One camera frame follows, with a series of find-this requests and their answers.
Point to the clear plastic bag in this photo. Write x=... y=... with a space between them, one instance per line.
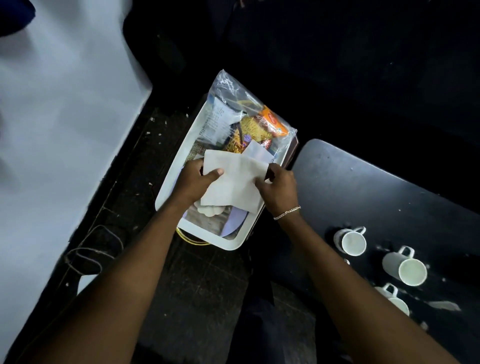
x=240 y=112

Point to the person's right hand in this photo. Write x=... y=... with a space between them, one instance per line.
x=279 y=191

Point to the person's left hand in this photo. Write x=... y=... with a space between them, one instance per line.
x=190 y=184

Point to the white plastic bin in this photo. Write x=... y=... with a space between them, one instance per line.
x=202 y=221

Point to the white paper scrap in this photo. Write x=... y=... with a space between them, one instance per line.
x=444 y=305

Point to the printed paper leaflet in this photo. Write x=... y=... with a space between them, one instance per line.
x=217 y=123

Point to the white mug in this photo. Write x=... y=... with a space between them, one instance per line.
x=405 y=267
x=350 y=241
x=394 y=299

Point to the person's right thumb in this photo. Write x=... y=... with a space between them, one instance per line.
x=262 y=182

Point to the person's right forearm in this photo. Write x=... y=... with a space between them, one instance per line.
x=360 y=300

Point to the person's left thumb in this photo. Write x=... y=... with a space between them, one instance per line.
x=212 y=175

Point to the yellow noodle packet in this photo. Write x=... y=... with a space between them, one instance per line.
x=249 y=135

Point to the person's left forearm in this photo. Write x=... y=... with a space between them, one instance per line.
x=108 y=288

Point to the white paper napkin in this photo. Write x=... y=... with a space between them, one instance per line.
x=236 y=180

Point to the orange snack packet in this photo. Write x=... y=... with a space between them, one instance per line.
x=273 y=122

